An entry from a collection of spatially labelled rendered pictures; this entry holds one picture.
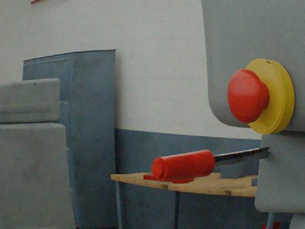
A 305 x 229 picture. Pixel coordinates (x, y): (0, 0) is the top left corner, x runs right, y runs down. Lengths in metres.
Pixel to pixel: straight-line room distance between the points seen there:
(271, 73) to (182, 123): 7.04
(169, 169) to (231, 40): 0.12
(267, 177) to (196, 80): 6.71
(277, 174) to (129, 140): 7.53
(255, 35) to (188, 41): 6.90
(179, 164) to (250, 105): 0.12
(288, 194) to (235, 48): 0.17
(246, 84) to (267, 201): 0.21
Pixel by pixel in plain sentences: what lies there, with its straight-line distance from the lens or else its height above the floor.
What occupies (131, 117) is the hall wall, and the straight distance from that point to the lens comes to 8.21.
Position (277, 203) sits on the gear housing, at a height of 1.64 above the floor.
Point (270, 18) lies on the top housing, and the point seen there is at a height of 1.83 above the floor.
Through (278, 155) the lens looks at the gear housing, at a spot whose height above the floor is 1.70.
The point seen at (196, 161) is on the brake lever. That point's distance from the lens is 0.66.
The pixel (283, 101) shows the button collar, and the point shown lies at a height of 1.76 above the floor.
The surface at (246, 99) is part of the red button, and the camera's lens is 0.56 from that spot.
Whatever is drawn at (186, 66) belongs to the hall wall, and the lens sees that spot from 7.53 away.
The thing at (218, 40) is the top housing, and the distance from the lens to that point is 0.65.
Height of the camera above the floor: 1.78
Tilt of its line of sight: 3 degrees down
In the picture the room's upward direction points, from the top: straight up
